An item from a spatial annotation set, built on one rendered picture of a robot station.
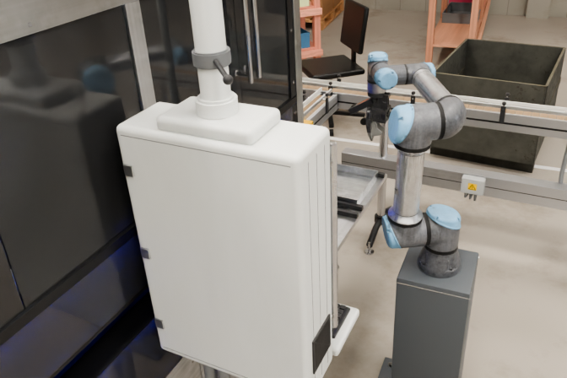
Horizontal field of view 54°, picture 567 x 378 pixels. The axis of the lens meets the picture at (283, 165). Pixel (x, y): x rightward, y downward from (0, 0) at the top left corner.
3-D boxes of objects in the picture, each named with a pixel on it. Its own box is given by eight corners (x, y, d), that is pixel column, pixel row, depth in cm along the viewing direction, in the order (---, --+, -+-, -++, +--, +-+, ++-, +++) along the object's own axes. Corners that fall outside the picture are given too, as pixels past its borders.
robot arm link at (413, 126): (429, 253, 193) (447, 112, 164) (386, 257, 192) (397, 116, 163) (418, 231, 203) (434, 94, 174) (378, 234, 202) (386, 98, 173)
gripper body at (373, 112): (385, 125, 219) (386, 96, 213) (364, 122, 223) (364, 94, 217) (391, 118, 225) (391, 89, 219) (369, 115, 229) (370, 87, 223)
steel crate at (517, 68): (552, 126, 485) (567, 45, 451) (539, 180, 405) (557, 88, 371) (451, 113, 521) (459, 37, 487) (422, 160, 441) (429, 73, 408)
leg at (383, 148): (371, 225, 352) (375, 112, 317) (375, 218, 359) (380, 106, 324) (385, 228, 349) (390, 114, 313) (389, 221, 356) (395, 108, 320)
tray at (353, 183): (280, 191, 237) (280, 184, 235) (306, 164, 257) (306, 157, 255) (357, 207, 222) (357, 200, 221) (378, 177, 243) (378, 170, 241)
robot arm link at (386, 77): (408, 68, 199) (400, 59, 208) (377, 71, 198) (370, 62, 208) (407, 89, 202) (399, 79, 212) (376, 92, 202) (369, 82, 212)
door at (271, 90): (244, 133, 210) (229, -31, 182) (294, 94, 244) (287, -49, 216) (245, 134, 210) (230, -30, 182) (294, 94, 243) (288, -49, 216)
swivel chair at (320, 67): (371, 109, 538) (374, -3, 489) (363, 139, 481) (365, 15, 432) (303, 106, 553) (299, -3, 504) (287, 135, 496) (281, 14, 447)
